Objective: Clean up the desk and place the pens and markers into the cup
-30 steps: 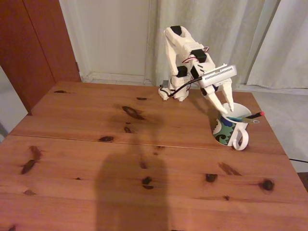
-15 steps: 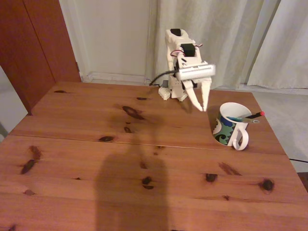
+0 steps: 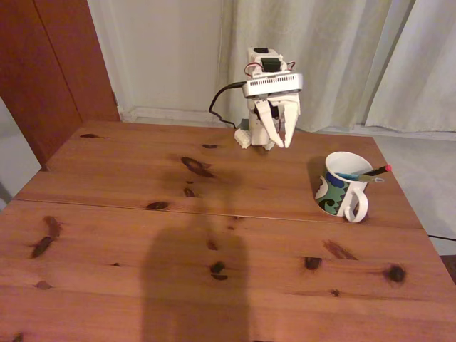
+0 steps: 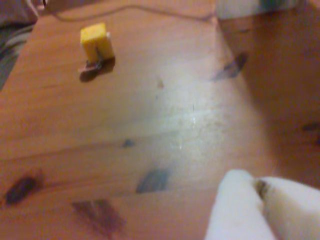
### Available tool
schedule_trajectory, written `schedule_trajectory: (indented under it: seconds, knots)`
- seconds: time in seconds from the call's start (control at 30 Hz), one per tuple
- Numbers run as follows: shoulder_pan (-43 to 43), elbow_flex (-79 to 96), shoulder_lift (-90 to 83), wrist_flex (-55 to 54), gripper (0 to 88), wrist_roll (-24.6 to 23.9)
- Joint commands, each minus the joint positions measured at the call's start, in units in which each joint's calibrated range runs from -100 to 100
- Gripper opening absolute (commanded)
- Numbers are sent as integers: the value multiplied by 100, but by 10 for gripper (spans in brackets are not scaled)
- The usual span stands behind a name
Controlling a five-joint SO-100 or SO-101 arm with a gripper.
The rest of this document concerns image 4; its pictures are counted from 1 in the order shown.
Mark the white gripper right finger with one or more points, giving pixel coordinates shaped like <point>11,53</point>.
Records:
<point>295,210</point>

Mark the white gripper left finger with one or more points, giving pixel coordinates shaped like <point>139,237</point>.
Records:
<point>235,212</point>

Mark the yellow cube block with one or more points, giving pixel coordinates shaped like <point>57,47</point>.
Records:
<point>96,42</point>

